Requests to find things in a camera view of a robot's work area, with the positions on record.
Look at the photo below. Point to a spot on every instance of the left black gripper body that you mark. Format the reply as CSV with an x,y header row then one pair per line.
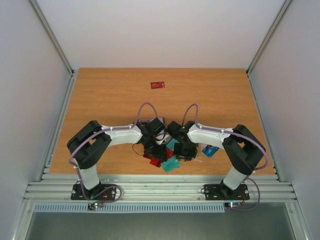
x,y
153,151

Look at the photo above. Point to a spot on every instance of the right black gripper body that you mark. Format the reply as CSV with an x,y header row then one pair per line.
x,y
185,154

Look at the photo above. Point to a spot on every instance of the teal card bottom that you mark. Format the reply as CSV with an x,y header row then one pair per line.
x,y
171,144

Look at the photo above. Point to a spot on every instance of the teal card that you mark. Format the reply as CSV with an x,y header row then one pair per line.
x,y
170,165
171,144

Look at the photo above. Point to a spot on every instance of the brown leather card holder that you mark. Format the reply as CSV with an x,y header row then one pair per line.
x,y
156,124

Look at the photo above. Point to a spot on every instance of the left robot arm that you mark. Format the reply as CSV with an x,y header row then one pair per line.
x,y
90,143

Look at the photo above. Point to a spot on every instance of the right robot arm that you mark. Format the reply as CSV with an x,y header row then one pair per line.
x,y
244,151

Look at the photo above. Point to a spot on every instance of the dark red striped card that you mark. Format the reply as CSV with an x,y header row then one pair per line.
x,y
146,156

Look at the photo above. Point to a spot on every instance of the red card left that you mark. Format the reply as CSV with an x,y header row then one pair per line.
x,y
155,162

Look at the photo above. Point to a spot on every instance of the blue card right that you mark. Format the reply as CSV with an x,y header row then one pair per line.
x,y
209,150

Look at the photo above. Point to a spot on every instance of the lone red card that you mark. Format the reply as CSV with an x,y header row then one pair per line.
x,y
157,85

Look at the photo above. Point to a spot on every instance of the right circuit board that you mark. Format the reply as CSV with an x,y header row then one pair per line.
x,y
232,205

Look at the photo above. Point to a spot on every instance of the circuit board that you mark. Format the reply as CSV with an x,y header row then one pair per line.
x,y
94,206
232,205

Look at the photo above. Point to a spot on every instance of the left circuit board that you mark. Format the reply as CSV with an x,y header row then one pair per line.
x,y
94,206

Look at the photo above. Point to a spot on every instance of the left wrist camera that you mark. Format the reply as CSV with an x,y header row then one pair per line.
x,y
160,138

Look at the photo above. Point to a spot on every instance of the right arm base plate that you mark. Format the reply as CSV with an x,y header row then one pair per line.
x,y
217,192

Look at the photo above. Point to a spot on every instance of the grey slotted cable duct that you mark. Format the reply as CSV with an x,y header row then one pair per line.
x,y
131,208

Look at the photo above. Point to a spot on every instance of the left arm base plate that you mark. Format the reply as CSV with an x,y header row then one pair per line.
x,y
100,192

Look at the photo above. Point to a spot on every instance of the left frame post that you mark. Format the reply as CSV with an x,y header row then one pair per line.
x,y
47,28

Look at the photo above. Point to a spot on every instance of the frame post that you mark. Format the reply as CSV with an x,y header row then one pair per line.
x,y
47,28
269,34

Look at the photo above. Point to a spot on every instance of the aluminium frame rails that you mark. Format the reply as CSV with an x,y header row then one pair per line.
x,y
152,188

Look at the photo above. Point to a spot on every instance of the right frame post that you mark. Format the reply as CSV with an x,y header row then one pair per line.
x,y
269,34

